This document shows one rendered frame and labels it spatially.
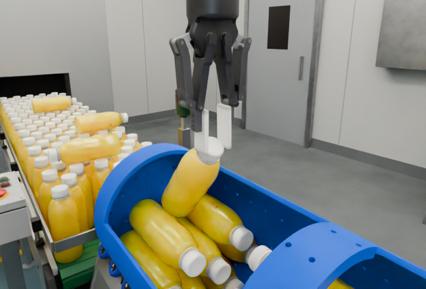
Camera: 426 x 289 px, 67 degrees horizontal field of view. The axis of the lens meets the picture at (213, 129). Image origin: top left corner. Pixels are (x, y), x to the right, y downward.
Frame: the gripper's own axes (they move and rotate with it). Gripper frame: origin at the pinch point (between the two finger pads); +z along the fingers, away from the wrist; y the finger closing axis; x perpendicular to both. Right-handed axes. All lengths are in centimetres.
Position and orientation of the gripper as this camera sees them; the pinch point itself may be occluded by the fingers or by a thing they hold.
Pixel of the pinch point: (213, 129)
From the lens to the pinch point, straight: 50.8
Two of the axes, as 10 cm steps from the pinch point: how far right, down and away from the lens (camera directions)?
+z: 0.0, 9.6, 2.9
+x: -5.8, -2.3, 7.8
